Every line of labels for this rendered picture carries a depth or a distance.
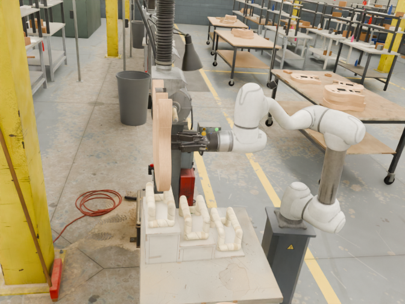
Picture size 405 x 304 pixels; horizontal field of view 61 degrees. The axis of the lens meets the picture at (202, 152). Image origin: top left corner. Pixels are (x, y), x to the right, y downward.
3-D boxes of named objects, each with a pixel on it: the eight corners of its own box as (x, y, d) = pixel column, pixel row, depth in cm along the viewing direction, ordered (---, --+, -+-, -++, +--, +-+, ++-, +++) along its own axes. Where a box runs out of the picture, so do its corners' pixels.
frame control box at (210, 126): (185, 144, 275) (188, 114, 264) (212, 145, 279) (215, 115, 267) (189, 159, 254) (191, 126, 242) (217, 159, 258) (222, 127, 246)
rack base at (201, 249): (170, 223, 176) (171, 209, 172) (202, 221, 180) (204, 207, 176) (178, 262, 152) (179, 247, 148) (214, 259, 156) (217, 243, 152)
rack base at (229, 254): (201, 221, 179) (201, 219, 179) (229, 219, 183) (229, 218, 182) (213, 260, 156) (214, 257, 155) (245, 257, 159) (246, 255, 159)
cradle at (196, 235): (183, 236, 154) (183, 231, 152) (208, 234, 156) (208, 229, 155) (184, 242, 151) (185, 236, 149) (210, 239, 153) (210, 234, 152)
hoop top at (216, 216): (209, 211, 173) (210, 206, 171) (216, 211, 173) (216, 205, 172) (218, 238, 155) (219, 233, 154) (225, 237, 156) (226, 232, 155)
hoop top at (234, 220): (225, 210, 174) (226, 205, 173) (231, 210, 175) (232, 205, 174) (236, 237, 157) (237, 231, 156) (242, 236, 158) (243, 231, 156)
